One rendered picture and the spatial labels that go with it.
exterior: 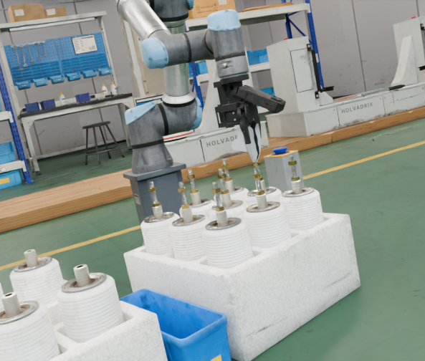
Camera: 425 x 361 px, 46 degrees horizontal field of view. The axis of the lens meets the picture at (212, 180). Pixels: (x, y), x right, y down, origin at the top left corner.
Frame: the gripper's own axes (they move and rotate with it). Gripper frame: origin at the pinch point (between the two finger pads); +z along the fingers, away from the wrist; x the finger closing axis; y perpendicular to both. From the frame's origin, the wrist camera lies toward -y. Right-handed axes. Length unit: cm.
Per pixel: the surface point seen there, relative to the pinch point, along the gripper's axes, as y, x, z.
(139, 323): 1, 54, 17
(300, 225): -11.3, 9.0, 15.8
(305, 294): -13.2, 18.0, 28.3
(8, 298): 14, 67, 6
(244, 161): 97, -194, 31
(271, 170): 3.8, -16.1, 6.8
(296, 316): -11.7, 21.7, 31.4
